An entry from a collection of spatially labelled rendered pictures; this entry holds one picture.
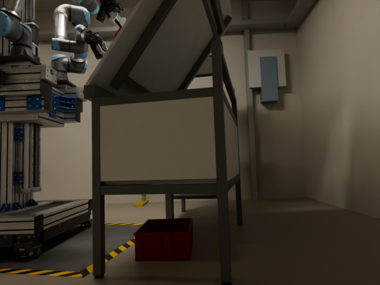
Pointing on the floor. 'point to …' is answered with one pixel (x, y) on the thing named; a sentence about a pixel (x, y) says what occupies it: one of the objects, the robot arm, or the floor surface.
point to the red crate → (164, 240)
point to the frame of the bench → (99, 261)
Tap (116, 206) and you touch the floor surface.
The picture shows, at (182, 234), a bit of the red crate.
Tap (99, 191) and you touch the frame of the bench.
